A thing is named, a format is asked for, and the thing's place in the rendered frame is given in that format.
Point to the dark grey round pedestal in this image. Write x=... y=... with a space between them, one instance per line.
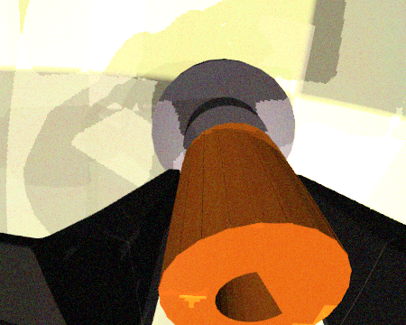
x=214 y=92

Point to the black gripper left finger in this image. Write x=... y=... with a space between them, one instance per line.
x=102 y=270

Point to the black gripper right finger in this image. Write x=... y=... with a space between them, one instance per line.
x=376 y=249

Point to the orange knob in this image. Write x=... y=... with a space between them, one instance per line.
x=248 y=245

